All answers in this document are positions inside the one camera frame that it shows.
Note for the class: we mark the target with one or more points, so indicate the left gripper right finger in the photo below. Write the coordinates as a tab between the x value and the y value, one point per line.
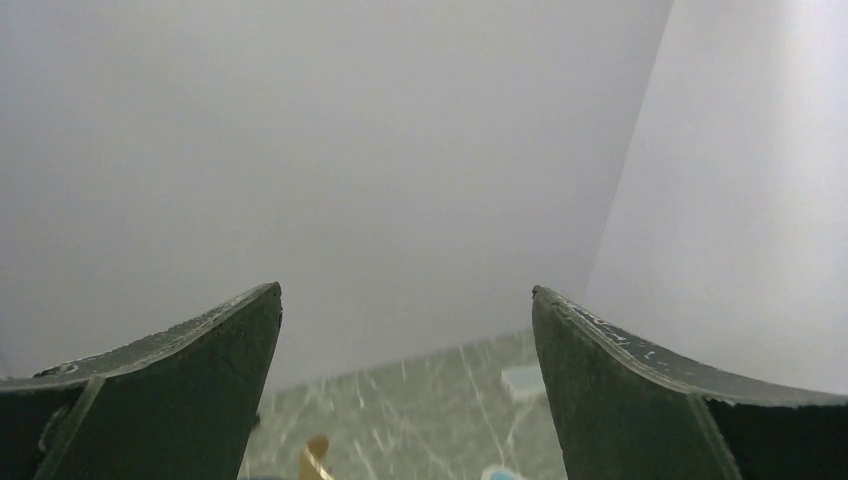
624	407

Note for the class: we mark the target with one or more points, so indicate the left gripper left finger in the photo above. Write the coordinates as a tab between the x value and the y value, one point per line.
177	404

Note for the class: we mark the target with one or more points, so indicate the blue correction tape blister pack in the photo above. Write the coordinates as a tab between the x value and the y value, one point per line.
499	472

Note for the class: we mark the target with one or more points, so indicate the brown cardboard express box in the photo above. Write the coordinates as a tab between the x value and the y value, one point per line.
311	463

